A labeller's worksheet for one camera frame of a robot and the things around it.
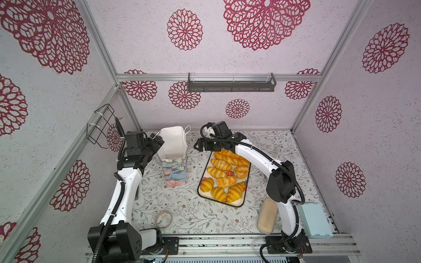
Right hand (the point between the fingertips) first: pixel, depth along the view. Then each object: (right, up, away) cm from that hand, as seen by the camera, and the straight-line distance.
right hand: (199, 144), depth 86 cm
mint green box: (+59, -39, -3) cm, 71 cm away
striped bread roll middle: (+9, -17, +8) cm, 21 cm away
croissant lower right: (+19, -25, -1) cm, 32 cm away
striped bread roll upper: (+12, -12, +11) cm, 21 cm away
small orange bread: (+15, -20, +4) cm, 26 cm away
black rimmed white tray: (+5, -28, +2) cm, 28 cm away
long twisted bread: (+19, -8, +14) cm, 25 cm away
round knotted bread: (+24, -16, +8) cm, 30 cm away
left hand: (-20, +1, -6) cm, 21 cm away
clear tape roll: (-17, -37, -5) cm, 41 cm away
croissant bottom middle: (+11, -26, -1) cm, 28 cm away
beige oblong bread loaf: (+34, -34, -8) cm, 49 cm away
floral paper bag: (-16, -7, +11) cm, 20 cm away
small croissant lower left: (+4, -22, +2) cm, 23 cm away
